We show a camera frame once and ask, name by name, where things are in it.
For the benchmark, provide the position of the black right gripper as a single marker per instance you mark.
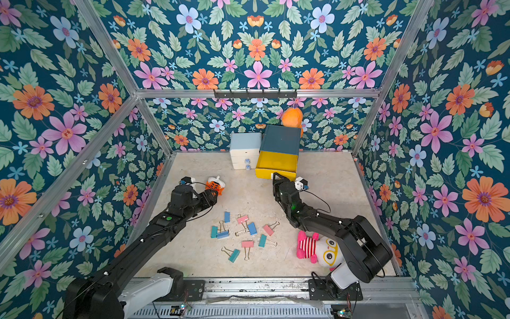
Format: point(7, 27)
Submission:
point(280, 183)

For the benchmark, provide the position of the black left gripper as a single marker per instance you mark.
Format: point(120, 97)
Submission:
point(206, 203)

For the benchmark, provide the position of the yellow top drawer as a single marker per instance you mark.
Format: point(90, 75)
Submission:
point(270, 163)

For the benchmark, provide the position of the blue binder clip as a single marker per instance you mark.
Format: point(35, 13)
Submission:
point(252, 229)
point(222, 232)
point(227, 217)

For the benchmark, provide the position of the teal binder clip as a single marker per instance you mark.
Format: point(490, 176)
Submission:
point(232, 254)
point(264, 241)
point(214, 232)

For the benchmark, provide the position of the pink binder clip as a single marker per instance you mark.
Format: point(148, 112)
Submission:
point(247, 245)
point(243, 221)
point(269, 228)

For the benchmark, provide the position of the teal binder clip bottom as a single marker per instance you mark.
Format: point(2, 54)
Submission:
point(232, 254)

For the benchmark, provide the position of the pink binder clip bottom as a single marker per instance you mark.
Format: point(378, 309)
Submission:
point(247, 245)

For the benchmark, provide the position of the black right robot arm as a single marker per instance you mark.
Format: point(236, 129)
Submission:
point(359, 252)

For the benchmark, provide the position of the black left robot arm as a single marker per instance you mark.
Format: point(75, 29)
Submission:
point(100, 295)

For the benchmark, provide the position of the dark teal drawer cabinet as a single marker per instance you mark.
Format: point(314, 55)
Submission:
point(281, 139)

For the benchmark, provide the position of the orange tiger toy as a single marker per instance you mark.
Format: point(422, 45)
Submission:
point(216, 184)

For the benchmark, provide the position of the light blue white mini drawers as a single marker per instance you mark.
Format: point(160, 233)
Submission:
point(245, 150)

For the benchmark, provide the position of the pink striped plush doll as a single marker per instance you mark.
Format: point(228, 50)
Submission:
point(319, 250)

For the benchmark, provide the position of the orange plush ball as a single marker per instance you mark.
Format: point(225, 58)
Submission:
point(292, 118)

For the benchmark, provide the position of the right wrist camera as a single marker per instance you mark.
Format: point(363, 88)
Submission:
point(301, 184)

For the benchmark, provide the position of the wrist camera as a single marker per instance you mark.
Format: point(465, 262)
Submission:
point(188, 181)
point(301, 184)

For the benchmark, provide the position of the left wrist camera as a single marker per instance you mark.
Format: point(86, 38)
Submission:
point(188, 181)

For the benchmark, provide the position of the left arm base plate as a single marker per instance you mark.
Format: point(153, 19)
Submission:
point(187, 290)

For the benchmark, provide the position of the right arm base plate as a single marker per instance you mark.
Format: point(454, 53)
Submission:
point(328, 291)

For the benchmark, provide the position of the black hook rail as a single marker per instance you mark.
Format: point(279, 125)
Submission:
point(248, 94)

